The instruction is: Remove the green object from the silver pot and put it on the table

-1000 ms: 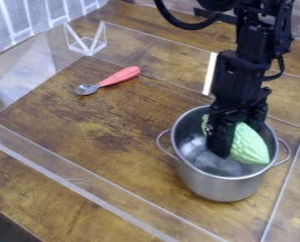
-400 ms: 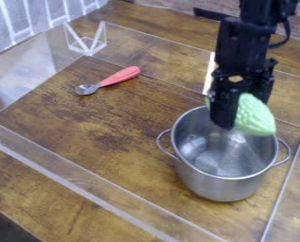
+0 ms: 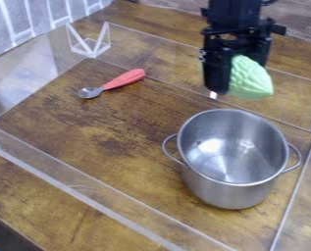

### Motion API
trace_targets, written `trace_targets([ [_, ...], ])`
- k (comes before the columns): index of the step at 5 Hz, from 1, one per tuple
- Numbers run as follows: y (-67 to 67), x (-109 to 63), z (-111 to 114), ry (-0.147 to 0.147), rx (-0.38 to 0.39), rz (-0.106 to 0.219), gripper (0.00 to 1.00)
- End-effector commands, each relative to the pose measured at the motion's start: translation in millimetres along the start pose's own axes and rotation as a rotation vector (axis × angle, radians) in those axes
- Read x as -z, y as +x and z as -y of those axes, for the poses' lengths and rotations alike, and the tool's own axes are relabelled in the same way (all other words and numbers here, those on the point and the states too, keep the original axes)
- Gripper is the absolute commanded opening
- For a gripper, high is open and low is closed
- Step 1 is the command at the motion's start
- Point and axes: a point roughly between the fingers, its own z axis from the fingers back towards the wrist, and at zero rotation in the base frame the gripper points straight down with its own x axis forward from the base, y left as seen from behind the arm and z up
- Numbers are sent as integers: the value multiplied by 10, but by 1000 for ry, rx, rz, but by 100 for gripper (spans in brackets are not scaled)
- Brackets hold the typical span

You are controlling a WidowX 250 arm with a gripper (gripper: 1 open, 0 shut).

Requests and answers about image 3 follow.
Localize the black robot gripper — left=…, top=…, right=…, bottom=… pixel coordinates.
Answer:
left=201, top=0, right=277, bottom=95

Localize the green bumpy bitter gourd toy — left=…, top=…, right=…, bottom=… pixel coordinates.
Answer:
left=228, top=55, right=274, bottom=99

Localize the silver metal pot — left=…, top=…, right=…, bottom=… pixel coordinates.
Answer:
left=167, top=109, right=298, bottom=210

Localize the clear acrylic triangle stand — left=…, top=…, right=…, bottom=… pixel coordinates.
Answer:
left=66, top=23, right=111, bottom=58

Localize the black strip on wall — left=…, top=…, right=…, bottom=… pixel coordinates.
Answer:
left=201, top=8, right=285, bottom=35

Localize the spoon with red handle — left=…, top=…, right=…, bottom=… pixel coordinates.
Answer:
left=78, top=69, right=146, bottom=99

